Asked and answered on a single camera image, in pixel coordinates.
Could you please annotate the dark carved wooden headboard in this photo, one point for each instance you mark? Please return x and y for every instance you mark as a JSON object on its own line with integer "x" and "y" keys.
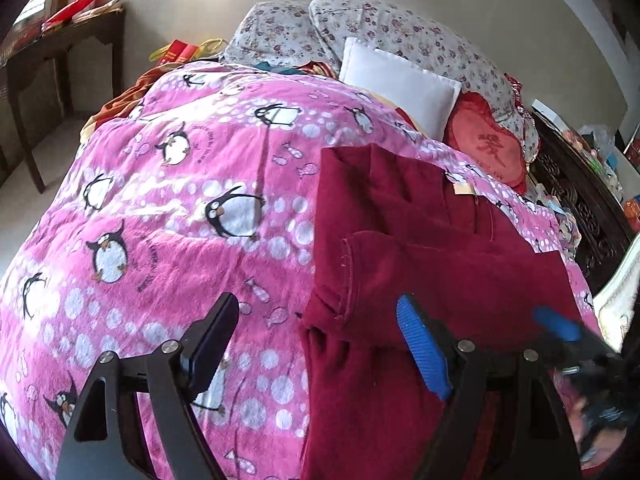
{"x": 590, "y": 210}

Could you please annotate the pile of small sundries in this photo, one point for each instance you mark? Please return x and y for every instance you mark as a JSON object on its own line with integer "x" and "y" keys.
{"x": 605, "y": 155}

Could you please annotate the orange cloth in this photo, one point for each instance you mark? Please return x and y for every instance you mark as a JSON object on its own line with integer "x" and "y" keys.
{"x": 130, "y": 95}

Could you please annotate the white furniture edge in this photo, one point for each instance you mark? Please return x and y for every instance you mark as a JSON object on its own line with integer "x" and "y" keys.
{"x": 617, "y": 300}

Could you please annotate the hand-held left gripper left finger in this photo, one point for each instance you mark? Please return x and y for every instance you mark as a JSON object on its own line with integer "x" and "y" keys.
{"x": 206, "y": 347}

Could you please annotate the small floral pillow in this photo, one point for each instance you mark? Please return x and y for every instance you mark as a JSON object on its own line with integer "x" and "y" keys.
{"x": 280, "y": 35}

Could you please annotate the dark wooden side table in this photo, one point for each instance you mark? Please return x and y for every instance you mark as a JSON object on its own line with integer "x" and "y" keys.
{"x": 60, "y": 42}

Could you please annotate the dark red garment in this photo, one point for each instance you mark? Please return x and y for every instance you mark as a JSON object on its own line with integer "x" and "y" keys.
{"x": 400, "y": 220}

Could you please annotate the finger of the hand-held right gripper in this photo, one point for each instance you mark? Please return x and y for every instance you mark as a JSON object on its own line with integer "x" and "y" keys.
{"x": 555, "y": 322}

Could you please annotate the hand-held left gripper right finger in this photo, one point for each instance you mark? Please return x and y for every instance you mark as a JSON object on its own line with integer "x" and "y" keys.
{"x": 422, "y": 345}

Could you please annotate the yellow and red bag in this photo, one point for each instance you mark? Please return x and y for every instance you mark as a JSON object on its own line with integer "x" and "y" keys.
{"x": 180, "y": 52}

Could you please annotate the pink penguin print blanket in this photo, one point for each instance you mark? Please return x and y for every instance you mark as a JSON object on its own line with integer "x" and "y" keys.
{"x": 175, "y": 260}

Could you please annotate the large floral pillow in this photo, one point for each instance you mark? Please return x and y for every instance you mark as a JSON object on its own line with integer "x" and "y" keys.
{"x": 425, "y": 35}

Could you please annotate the red heart cushion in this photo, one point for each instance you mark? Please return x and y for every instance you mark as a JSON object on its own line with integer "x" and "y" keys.
{"x": 487, "y": 145}

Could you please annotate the white pillow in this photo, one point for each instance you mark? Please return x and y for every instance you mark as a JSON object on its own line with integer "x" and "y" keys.
{"x": 400, "y": 85}

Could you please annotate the long red box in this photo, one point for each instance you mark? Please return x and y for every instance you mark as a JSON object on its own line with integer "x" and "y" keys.
{"x": 70, "y": 12}

